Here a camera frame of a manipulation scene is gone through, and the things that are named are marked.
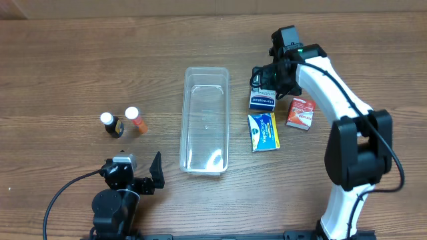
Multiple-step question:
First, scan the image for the white blue plaster box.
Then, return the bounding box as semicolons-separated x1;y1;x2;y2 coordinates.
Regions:
249;87;276;111

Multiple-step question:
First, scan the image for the red white small box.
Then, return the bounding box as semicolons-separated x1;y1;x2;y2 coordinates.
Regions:
286;97;316;131

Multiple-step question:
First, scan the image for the dark bottle white cap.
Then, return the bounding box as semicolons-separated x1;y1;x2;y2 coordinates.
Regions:
100;112;124;139

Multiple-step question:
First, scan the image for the blue yellow VapoDrops box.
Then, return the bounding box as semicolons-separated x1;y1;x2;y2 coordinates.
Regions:
248;113;280;152

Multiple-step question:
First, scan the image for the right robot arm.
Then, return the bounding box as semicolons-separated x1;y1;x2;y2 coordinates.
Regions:
250;43;395;239

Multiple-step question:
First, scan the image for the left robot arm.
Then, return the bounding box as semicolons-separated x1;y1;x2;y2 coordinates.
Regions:
90;151;165;239

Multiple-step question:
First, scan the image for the clear plastic container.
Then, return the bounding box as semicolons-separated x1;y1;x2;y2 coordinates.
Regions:
179;67;230;175

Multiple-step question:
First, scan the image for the orange bottle white cap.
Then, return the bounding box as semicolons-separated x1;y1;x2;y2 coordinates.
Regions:
125;106;147;134

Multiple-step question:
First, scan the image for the right black cable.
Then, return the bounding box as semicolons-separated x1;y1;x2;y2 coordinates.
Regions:
249;59;406;240

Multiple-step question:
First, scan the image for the black cable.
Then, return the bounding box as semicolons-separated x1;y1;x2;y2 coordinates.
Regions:
42;169;103;240
249;59;406;240

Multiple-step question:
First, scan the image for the left black cable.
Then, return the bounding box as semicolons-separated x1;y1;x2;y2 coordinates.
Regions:
42;169;103;240

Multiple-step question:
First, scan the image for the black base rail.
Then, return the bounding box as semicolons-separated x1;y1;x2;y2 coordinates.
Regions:
133;229;377;240

